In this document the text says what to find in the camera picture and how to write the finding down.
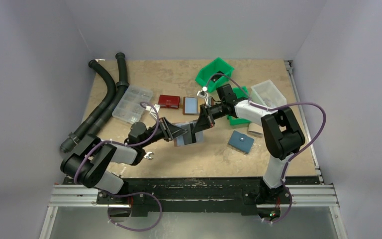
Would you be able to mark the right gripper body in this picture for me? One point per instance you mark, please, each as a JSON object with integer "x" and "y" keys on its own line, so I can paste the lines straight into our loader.
{"x": 205, "y": 113}

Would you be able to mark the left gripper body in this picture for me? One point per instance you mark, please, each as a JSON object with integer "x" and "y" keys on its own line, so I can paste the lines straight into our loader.
{"x": 164, "y": 129}

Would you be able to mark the pink leather card holder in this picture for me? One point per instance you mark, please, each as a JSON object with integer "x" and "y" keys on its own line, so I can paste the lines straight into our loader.
{"x": 189, "y": 138}

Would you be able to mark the black VIP card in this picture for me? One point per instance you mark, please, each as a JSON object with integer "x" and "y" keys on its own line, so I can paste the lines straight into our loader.
{"x": 218, "y": 75}

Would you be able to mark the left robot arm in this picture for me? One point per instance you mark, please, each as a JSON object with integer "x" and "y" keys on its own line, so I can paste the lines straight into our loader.
{"x": 87, "y": 163}

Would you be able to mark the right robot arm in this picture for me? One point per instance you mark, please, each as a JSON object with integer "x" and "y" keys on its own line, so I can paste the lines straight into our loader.
{"x": 282, "y": 133}

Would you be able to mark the brown open card holder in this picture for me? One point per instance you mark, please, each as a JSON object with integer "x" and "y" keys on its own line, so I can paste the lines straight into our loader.
{"x": 190, "y": 106}

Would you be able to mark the red leather card holder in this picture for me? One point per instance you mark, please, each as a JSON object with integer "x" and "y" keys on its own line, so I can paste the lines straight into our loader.
{"x": 169, "y": 101}

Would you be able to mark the blue leather card holder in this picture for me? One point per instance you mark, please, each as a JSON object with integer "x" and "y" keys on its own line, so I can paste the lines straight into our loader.
{"x": 241, "y": 142}

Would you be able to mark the cream leather card holder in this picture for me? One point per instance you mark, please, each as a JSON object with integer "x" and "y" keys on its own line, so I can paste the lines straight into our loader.
{"x": 255, "y": 129}

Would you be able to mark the small green plastic bin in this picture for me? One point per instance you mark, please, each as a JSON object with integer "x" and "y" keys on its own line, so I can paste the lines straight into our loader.
{"x": 239, "y": 94}

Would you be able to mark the silver wrench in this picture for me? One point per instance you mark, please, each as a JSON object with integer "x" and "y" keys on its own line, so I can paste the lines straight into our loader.
{"x": 149, "y": 155}

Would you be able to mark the clear plastic organizer box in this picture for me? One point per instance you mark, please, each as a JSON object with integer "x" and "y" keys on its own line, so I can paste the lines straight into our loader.
{"x": 128, "y": 108}

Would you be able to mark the clear white plastic bin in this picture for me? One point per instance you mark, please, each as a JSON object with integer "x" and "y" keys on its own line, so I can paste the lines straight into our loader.
{"x": 267, "y": 94}

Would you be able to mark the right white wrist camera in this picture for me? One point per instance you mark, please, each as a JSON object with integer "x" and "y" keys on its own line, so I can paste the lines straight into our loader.
{"x": 203, "y": 93}

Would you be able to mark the aluminium frame rail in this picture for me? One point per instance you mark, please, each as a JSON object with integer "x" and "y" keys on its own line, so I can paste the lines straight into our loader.
{"x": 73, "y": 213}

